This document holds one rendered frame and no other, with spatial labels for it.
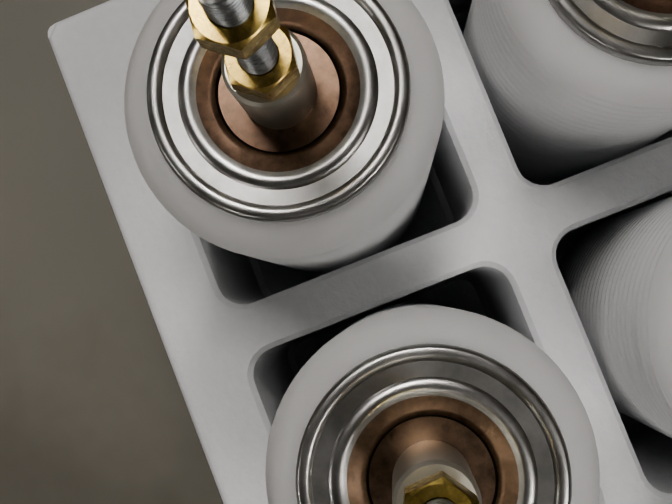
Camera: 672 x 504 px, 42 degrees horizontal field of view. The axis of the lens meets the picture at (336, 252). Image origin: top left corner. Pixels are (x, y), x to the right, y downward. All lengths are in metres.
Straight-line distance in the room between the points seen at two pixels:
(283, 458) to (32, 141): 0.34
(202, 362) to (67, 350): 0.22
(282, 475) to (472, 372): 0.06
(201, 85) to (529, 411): 0.13
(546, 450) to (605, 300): 0.08
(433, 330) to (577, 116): 0.09
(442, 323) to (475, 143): 0.09
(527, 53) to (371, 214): 0.07
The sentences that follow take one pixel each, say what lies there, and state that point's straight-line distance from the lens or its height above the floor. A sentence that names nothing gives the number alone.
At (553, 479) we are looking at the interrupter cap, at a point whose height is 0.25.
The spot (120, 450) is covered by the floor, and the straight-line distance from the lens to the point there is 0.53.
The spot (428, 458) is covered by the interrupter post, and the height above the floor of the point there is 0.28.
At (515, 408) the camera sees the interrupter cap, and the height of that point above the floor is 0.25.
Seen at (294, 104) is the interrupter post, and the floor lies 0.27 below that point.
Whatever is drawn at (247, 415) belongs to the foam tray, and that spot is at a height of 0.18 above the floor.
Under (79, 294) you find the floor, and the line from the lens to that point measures 0.53.
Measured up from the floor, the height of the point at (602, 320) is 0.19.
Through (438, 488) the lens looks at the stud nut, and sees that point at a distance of 0.21.
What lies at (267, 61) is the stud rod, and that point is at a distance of 0.21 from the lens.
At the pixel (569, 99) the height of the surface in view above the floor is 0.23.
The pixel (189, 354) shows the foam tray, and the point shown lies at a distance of 0.33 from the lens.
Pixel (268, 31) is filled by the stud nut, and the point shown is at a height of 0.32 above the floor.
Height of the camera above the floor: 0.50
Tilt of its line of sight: 85 degrees down
